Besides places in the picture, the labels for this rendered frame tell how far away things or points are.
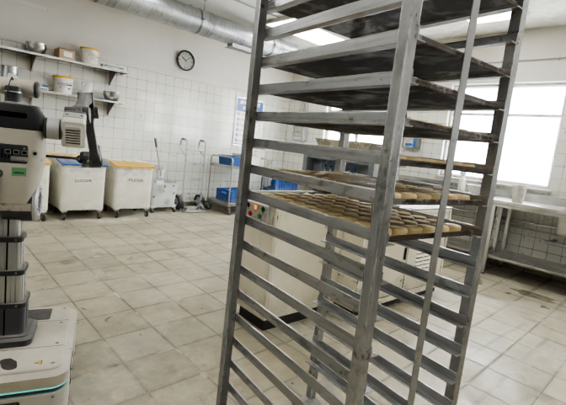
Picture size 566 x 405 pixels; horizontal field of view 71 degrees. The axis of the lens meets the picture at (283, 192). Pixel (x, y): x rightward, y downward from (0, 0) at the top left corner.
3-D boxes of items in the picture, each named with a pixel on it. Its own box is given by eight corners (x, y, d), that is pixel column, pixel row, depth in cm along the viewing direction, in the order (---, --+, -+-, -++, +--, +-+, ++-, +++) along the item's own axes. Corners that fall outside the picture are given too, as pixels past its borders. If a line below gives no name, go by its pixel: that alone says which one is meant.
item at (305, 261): (303, 296, 329) (316, 190, 319) (333, 312, 304) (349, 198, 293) (232, 313, 283) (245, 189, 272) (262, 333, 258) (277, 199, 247)
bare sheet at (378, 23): (269, 10, 130) (270, 5, 130) (355, 39, 154) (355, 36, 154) (429, -49, 83) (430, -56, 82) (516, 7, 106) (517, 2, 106)
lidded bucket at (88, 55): (95, 67, 540) (96, 51, 537) (102, 66, 522) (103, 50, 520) (77, 63, 523) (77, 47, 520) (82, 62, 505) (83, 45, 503)
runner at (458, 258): (323, 220, 164) (324, 212, 164) (328, 219, 166) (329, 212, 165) (471, 269, 113) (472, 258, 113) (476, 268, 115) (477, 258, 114)
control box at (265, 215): (248, 219, 271) (249, 199, 270) (269, 227, 253) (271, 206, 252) (242, 220, 269) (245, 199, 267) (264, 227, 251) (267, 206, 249)
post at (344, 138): (305, 401, 176) (356, 2, 155) (310, 399, 177) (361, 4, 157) (309, 405, 173) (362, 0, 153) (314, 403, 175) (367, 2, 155)
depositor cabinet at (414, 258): (376, 270, 427) (387, 194, 417) (438, 294, 374) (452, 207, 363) (287, 289, 343) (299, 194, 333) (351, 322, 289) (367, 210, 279)
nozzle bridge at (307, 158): (325, 194, 354) (330, 156, 350) (394, 210, 301) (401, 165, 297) (298, 194, 333) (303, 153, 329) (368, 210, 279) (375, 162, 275)
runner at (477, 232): (326, 198, 163) (327, 191, 163) (331, 198, 165) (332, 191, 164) (477, 237, 112) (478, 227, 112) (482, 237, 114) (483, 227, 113)
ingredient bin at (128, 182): (113, 219, 526) (116, 162, 517) (98, 210, 574) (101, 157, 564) (152, 217, 562) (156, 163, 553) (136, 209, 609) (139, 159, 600)
